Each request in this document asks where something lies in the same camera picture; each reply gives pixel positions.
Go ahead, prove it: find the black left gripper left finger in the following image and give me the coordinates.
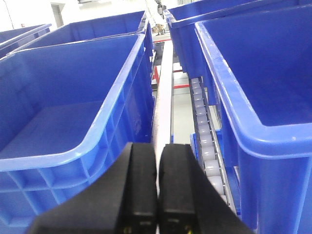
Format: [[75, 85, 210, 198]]
[[27, 142, 156, 234]]

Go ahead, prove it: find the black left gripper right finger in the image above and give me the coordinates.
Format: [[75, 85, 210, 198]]
[[158, 144, 252, 234]]

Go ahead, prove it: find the white roller conveyor track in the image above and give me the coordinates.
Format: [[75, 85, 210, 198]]
[[189, 78, 237, 214]]

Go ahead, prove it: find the large blue bin left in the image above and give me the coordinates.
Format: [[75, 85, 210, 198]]
[[0, 34, 154, 234]]

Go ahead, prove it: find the large blue bin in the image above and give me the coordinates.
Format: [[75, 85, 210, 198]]
[[0, 34, 154, 234], [195, 5, 312, 234]]

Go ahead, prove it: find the large blue bin right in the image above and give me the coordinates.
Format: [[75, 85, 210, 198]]
[[195, 5, 312, 234]]

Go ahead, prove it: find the white shelf divider rail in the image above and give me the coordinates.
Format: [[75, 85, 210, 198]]
[[152, 40, 174, 194]]

